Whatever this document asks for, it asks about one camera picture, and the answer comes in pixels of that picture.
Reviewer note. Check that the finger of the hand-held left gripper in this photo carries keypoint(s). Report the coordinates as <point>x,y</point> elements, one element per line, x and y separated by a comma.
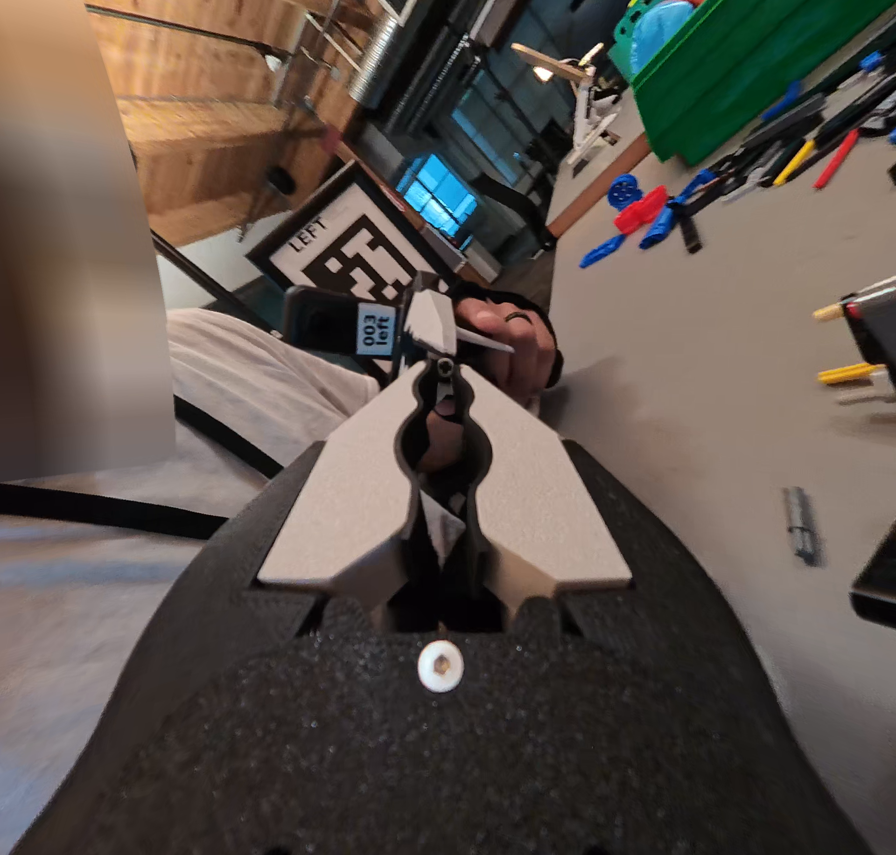
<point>430,323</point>
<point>483,341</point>

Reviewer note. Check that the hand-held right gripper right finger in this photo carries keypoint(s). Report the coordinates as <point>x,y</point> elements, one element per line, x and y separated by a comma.
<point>546,498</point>

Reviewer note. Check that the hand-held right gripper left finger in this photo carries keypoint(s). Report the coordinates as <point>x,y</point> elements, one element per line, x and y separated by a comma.
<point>350,491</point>

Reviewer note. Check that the small black lego piece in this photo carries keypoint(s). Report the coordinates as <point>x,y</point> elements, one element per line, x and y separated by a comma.
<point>444,369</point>

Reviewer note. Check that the flat blue lego beam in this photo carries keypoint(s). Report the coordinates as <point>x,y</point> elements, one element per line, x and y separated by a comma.
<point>602,251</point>

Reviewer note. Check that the red lego piece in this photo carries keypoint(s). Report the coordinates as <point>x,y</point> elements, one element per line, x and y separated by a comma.
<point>640,211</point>

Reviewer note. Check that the blue lego wheel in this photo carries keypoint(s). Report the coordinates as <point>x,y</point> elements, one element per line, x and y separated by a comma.
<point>623,192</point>

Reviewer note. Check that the blue lego connector piece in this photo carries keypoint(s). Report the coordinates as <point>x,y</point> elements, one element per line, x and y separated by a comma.
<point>658,227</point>

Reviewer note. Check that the short black lego beam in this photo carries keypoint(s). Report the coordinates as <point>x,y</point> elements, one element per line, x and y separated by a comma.
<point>691,234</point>

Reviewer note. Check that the long blue lego piece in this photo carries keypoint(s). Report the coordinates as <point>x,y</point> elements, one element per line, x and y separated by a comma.
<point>693,187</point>

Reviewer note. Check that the yellow lego axle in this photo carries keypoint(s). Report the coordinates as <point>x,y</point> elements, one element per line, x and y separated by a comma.
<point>794,162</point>

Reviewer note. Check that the small blue lego beam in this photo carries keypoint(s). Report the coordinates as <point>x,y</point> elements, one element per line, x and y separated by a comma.
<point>782,99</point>

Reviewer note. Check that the red lego axle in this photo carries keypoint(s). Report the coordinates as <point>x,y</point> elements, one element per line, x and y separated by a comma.
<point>836,159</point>

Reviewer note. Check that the person's left hand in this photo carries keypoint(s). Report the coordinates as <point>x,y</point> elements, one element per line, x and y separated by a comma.
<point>518,351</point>

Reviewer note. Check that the grey box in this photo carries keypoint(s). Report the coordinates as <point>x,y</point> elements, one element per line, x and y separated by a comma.
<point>444,248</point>

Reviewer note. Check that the white shirt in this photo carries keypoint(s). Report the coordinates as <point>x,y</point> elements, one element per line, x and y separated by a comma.
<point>266,386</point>

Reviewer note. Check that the window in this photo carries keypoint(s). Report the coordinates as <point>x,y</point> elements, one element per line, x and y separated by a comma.
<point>437,194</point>

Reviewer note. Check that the black round ceiling fixture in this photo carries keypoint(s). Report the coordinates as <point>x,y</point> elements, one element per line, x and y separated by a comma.
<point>281,181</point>

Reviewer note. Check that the grey pen cap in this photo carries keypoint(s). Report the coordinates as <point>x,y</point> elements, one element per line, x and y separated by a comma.
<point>801,526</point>

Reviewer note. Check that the wooden board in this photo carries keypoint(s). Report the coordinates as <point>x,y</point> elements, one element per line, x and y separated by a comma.
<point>546,61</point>

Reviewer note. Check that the dark flat device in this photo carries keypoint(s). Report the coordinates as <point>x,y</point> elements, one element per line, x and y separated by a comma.
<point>875,582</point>

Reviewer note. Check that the green toy plate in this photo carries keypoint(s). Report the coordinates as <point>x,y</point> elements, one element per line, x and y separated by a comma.
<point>630,22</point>

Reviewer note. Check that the light blue plastic toy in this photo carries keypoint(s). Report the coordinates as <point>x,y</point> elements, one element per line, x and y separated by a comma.
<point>661,33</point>

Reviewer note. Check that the green plastic bin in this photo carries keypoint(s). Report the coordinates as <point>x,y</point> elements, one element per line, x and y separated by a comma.
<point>756,57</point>

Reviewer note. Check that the metal air duct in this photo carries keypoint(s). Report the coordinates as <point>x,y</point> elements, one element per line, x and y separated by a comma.
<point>381,57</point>

